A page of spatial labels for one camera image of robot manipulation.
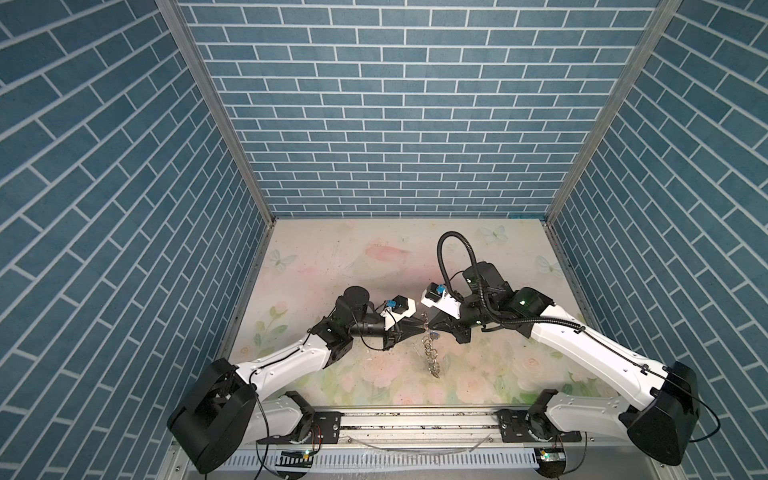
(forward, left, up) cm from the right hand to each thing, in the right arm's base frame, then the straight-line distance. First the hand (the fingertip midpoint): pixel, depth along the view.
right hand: (428, 319), depth 73 cm
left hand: (-2, +2, -1) cm, 3 cm away
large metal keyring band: (-6, -1, -4) cm, 7 cm away
